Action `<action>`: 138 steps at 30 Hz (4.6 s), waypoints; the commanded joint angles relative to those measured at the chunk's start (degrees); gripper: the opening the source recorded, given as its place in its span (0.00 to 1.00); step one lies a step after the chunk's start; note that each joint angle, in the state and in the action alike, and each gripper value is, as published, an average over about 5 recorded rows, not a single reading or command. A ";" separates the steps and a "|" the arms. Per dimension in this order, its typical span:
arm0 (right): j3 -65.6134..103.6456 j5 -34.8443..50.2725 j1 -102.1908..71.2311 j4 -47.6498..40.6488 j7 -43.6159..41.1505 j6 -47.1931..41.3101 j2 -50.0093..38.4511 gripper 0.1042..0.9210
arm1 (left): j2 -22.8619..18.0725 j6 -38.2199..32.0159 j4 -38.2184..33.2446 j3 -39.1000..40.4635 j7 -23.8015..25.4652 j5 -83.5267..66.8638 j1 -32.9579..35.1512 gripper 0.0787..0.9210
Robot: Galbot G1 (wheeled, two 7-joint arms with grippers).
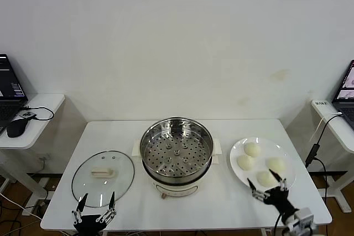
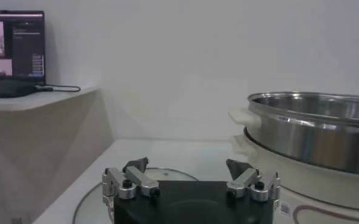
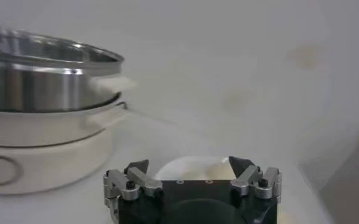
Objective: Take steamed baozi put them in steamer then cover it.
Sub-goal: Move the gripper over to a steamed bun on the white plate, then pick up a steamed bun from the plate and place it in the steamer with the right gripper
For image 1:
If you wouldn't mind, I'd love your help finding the black laptop with dark terminal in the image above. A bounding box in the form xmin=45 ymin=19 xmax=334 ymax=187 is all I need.
xmin=0 ymin=53 xmax=29 ymax=134

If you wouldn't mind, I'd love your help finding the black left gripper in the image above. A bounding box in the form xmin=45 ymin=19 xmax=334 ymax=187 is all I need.
xmin=71 ymin=191 xmax=118 ymax=236

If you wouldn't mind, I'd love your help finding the white round plate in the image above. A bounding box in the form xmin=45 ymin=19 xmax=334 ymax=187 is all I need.
xmin=229 ymin=136 xmax=297 ymax=195

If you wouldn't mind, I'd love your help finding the thin black hub cable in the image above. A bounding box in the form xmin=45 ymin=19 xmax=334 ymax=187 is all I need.
xmin=23 ymin=105 xmax=55 ymax=122

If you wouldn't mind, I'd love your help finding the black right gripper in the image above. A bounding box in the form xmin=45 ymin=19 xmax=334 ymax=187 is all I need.
xmin=248 ymin=169 xmax=299 ymax=220

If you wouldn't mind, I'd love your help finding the white steamed baozi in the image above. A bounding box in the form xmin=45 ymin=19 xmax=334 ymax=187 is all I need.
xmin=237 ymin=155 xmax=256 ymax=170
xmin=256 ymin=170 xmax=278 ymax=187
xmin=244 ymin=142 xmax=261 ymax=158
xmin=265 ymin=157 xmax=286 ymax=172

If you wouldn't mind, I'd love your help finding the round glass pot lid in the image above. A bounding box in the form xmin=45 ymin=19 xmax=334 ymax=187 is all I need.
xmin=71 ymin=150 xmax=136 ymax=208

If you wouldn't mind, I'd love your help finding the white flat cable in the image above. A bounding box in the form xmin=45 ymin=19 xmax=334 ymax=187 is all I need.
xmin=309 ymin=112 xmax=343 ymax=144

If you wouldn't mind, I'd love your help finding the black computer mouse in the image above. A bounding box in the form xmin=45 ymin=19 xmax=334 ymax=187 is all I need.
xmin=6 ymin=118 xmax=28 ymax=138

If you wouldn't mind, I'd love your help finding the black cable with adapter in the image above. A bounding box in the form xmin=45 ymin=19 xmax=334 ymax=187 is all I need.
xmin=305 ymin=113 xmax=345 ymax=208

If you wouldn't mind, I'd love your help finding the white side desk with mouse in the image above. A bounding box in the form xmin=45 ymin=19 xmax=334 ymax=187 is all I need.
xmin=0 ymin=93 xmax=66 ymax=216

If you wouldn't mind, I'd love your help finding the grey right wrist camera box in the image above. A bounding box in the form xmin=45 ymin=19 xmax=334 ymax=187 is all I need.
xmin=284 ymin=207 xmax=319 ymax=235

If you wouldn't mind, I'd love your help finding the white side desk with label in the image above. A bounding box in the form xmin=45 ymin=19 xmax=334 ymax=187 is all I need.
xmin=311 ymin=99 xmax=354 ymax=214

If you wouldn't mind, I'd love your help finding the white floor cable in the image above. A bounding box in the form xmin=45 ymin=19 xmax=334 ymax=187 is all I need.
xmin=0 ymin=191 xmax=42 ymax=219

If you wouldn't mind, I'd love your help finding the perforated steel steamer basket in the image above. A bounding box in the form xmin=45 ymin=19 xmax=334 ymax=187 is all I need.
xmin=139 ymin=117 xmax=215 ymax=179

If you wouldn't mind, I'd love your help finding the small black usb hub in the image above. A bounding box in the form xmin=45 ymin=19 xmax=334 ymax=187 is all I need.
xmin=18 ymin=111 xmax=37 ymax=122

